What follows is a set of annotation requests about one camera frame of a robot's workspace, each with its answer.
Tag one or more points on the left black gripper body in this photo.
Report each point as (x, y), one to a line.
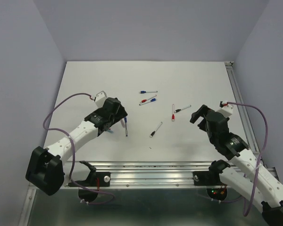
(120, 114)

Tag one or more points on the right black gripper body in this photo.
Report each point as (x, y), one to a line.
(203, 125)

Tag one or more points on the blue ballpoint pen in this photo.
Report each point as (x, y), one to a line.
(126, 130)

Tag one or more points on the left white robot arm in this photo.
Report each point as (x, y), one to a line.
(45, 168)

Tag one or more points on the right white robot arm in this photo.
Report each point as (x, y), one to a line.
(241, 170)

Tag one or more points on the black cap marker right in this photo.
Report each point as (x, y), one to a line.
(181, 109)

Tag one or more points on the black cap marker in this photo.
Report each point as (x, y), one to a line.
(181, 109)
(155, 130)

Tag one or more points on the red cap marker right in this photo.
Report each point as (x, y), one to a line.
(173, 112)

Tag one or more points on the red cap marker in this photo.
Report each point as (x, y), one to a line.
(173, 112)
(148, 99)

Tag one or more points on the red cap marker upper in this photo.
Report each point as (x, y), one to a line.
(148, 99)

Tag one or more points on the blue cap whiteboard marker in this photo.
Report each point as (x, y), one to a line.
(148, 91)

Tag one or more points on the black cap marker centre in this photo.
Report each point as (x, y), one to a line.
(155, 130)

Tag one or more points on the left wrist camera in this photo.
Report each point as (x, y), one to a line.
(100, 99)

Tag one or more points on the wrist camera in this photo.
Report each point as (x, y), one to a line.
(225, 109)
(100, 99)

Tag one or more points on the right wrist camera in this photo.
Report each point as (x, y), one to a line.
(225, 109)

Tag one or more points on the aluminium rail frame front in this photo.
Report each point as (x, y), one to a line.
(147, 194)

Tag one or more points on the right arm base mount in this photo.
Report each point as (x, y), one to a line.
(216, 190)

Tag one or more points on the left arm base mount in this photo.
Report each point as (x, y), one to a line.
(89, 188)

